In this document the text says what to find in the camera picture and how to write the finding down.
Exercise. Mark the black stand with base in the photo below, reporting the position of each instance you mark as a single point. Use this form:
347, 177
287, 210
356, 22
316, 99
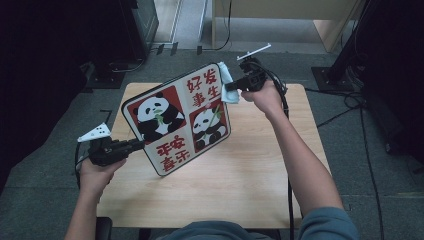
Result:
333, 78

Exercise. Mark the light wooden desk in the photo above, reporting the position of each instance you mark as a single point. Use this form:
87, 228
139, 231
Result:
283, 8

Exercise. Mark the panda picture board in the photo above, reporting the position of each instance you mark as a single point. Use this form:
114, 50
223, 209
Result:
173, 126

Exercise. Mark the person's left hand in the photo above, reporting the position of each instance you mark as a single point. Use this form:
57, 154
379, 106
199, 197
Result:
95, 178

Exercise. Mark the person's blue shirt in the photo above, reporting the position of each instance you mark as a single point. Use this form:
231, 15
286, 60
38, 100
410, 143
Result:
213, 231

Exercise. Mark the black chair armrest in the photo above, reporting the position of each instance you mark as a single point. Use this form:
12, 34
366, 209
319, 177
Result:
104, 228

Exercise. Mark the light blue cloth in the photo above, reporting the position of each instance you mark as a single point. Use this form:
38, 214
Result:
230, 96

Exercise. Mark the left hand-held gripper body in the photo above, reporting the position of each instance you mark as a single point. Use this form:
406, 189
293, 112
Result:
106, 153

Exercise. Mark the person's right hand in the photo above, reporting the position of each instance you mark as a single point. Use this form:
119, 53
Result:
268, 98

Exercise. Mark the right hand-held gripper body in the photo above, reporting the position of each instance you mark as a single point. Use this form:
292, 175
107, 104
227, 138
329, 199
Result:
255, 80

